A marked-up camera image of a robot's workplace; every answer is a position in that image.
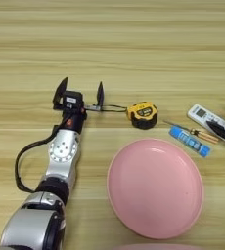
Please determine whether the yellow black tape measure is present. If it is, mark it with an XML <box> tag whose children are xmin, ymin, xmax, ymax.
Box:
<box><xmin>100</xmin><ymin>101</ymin><xmax>158</xmax><ymax>130</ymax></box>

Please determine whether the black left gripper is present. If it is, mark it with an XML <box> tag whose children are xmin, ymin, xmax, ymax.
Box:
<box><xmin>52</xmin><ymin>76</ymin><xmax>105</xmax><ymax>135</ymax></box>

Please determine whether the blue glue stick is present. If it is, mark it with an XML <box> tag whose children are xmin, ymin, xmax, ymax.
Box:
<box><xmin>168</xmin><ymin>125</ymin><xmax>212</xmax><ymax>158</ymax></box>

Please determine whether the pink round plate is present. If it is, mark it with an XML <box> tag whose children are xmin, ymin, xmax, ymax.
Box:
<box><xmin>106</xmin><ymin>138</ymin><xmax>205</xmax><ymax>240</ymax></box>

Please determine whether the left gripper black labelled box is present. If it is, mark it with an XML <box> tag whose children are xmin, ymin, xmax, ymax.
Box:
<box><xmin>62</xmin><ymin>91</ymin><xmax>85</xmax><ymax>113</ymax></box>

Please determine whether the white remote control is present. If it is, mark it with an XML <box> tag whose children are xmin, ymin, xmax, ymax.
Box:
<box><xmin>187</xmin><ymin>104</ymin><xmax>225</xmax><ymax>140</ymax></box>

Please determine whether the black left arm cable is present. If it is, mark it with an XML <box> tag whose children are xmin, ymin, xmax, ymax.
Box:
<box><xmin>14</xmin><ymin>125</ymin><xmax>64</xmax><ymax>193</ymax></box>

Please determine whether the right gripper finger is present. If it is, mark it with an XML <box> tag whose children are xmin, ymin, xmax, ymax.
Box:
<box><xmin>205</xmin><ymin>120</ymin><xmax>225</xmax><ymax>146</ymax></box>

